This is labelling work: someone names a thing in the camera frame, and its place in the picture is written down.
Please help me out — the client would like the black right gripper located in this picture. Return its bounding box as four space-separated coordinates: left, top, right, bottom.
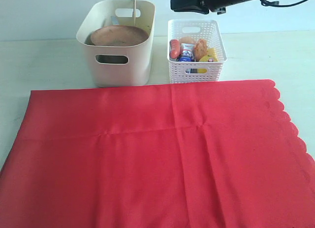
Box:
170 0 209 14

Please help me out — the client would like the brown egg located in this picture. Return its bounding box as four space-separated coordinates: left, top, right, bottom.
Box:
179 36 196 45

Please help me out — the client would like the orange fried chicken piece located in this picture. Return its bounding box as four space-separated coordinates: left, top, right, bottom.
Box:
194 39 208 62

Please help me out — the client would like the red sausage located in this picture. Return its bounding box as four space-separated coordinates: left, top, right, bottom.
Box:
169 39 181 59

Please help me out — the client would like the blue white milk carton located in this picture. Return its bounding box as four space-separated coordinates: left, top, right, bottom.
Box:
177 43 195 62

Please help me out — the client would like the yellow lemon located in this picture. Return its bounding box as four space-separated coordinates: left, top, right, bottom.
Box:
199 55 218 63

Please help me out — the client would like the wooden chopstick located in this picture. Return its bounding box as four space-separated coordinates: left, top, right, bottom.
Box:
132 0 136 27

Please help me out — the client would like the brown wooden plate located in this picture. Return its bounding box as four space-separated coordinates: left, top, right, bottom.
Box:
90 25 149 47

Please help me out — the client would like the red tablecloth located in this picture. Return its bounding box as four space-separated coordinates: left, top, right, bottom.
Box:
0 80 315 228

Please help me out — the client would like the silver table knife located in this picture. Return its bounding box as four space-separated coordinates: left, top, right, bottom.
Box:
111 16 120 25

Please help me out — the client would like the white perforated plastic basket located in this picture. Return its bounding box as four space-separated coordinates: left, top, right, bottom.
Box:
167 19 227 83

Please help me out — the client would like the cream plastic bin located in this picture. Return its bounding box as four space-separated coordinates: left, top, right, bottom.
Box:
76 0 156 87

